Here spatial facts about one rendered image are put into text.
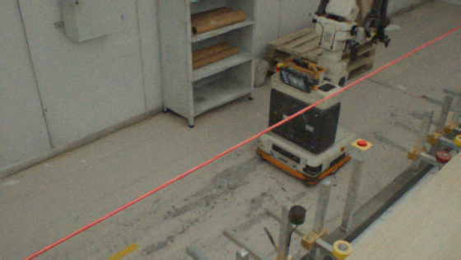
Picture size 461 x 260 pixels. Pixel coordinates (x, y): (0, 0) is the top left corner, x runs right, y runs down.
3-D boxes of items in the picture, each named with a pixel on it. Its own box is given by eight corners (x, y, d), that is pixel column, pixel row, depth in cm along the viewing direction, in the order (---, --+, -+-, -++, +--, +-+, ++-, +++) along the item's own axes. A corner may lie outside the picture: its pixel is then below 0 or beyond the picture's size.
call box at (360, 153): (348, 157, 207) (351, 143, 203) (356, 151, 211) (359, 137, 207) (361, 164, 203) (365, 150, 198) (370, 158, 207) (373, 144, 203)
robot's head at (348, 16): (345, 16, 338) (355, -1, 338) (322, 10, 351) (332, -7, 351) (351, 25, 349) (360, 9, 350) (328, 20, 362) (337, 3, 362)
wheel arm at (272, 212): (265, 215, 220) (266, 209, 218) (270, 212, 222) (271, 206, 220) (342, 266, 194) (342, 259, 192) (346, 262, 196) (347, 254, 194)
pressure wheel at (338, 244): (332, 272, 194) (336, 253, 188) (328, 258, 201) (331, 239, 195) (351, 271, 194) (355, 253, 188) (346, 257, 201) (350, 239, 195)
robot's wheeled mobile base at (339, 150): (311, 188, 363) (315, 164, 350) (253, 155, 401) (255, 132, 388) (358, 156, 403) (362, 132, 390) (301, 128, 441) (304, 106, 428)
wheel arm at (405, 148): (373, 139, 281) (374, 133, 278) (376, 137, 283) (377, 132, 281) (442, 170, 255) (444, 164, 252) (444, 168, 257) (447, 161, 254)
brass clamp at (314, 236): (299, 244, 205) (300, 236, 202) (317, 229, 213) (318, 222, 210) (309, 252, 201) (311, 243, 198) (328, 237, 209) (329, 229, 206)
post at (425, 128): (407, 178, 278) (426, 109, 253) (409, 175, 280) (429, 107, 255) (412, 180, 276) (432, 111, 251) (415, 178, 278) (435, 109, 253)
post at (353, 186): (338, 229, 230) (352, 156, 206) (343, 225, 233) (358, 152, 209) (346, 234, 227) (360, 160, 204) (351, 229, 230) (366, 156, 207)
